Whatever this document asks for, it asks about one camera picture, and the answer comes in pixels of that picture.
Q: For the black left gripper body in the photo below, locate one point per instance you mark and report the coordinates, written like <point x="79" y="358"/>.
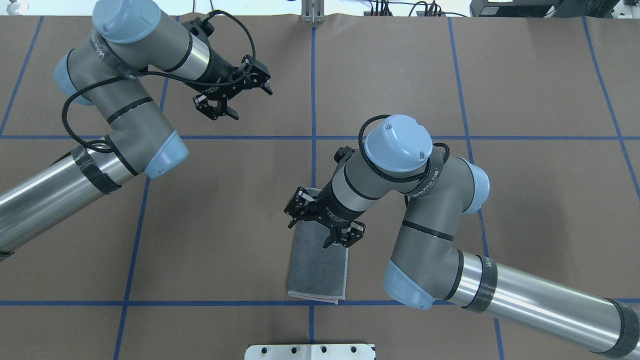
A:
<point x="218" y="71"/>

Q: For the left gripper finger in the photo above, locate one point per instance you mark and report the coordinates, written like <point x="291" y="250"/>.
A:
<point x="213" y="112"/>
<point x="257" y="75"/>

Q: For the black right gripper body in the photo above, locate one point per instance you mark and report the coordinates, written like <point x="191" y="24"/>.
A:
<point x="337" y="208"/>

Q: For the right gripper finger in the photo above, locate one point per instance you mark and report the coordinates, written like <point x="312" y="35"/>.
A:
<point x="345" y="237"/>
<point x="300" y="207"/>

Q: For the pink and grey towel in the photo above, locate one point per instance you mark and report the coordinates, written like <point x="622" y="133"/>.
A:
<point x="316" y="274"/>

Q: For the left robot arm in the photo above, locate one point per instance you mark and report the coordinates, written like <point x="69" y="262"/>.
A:
<point x="118" y="128"/>

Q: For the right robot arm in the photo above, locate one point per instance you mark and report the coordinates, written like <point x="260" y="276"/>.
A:
<point x="396" y="153"/>

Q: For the brown paper table cover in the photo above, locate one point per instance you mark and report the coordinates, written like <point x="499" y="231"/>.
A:
<point x="194" y="264"/>

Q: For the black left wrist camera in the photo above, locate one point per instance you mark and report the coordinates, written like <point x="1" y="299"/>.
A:
<point x="201" y="29"/>

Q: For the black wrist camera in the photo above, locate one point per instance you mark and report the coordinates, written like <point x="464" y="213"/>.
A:
<point x="201" y="29"/>
<point x="343" y="154"/>

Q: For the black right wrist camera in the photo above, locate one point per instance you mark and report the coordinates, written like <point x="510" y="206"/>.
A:
<point x="343" y="154"/>

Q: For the aluminium frame post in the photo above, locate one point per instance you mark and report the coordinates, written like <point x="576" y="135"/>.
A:
<point x="313" y="11"/>

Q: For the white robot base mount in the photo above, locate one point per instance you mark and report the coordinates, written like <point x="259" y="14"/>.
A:
<point x="323" y="351"/>

